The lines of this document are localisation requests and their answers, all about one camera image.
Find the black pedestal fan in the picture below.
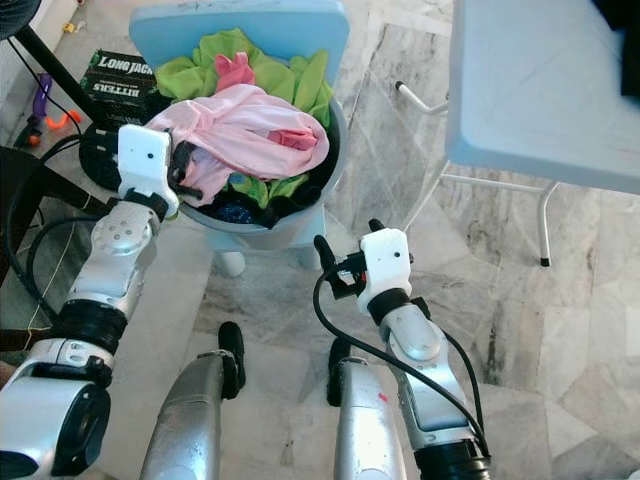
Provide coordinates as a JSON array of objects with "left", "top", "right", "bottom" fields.
[{"left": 0, "top": 0, "right": 136, "bottom": 193}]

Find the silver left robot leg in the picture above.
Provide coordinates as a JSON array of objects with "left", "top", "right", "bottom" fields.
[{"left": 140, "top": 322, "right": 247, "bottom": 480}]

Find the person's bare foot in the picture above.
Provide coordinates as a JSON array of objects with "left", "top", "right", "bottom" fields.
[{"left": 0, "top": 360, "right": 23, "bottom": 389}]

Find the green cloth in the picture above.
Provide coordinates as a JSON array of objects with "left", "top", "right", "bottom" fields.
[{"left": 155, "top": 28, "right": 336, "bottom": 206}]

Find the black shirt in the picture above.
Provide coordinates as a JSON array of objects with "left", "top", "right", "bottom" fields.
[{"left": 592, "top": 0, "right": 640, "bottom": 97}]

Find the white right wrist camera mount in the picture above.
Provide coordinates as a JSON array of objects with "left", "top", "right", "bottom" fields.
[{"left": 360, "top": 228, "right": 413, "bottom": 316}]

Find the dark blue cloth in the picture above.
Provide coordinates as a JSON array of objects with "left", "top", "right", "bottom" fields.
[{"left": 210, "top": 195, "right": 266, "bottom": 227}]

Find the dark Long Jack carton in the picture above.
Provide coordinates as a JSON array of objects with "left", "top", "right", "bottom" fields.
[{"left": 80, "top": 50, "right": 157, "bottom": 133}]

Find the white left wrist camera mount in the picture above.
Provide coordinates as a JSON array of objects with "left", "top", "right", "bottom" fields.
[{"left": 117, "top": 125, "right": 173, "bottom": 206}]

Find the purple toy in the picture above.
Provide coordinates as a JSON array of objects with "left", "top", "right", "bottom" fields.
[{"left": 35, "top": 74, "right": 57, "bottom": 127}]

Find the silver robot leg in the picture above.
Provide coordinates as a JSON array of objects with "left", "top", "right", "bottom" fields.
[
  {"left": 325, "top": 338, "right": 411, "bottom": 480},
  {"left": 140, "top": 322, "right": 247, "bottom": 480}
]

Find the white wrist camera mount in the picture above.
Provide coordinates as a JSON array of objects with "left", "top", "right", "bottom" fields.
[
  {"left": 117, "top": 125, "right": 173, "bottom": 206},
  {"left": 360, "top": 228, "right": 413, "bottom": 316}
]

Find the grey laundry basket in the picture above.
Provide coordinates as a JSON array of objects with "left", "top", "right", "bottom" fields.
[{"left": 160, "top": 95, "right": 351, "bottom": 251}]

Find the pink garment with red trim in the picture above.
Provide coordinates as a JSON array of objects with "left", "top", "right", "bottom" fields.
[{"left": 150, "top": 85, "right": 331, "bottom": 206}]

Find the coral pink cloth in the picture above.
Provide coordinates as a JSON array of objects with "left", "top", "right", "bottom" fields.
[{"left": 215, "top": 52, "right": 258, "bottom": 96}]

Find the orange toy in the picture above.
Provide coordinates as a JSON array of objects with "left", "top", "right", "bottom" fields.
[{"left": 45, "top": 108, "right": 83, "bottom": 132}]

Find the dark wooden side table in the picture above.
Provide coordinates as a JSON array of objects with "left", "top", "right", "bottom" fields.
[{"left": 0, "top": 145, "right": 81, "bottom": 353}]

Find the silver right robot leg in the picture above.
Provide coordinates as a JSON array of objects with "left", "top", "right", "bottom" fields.
[{"left": 325, "top": 338, "right": 411, "bottom": 480}]

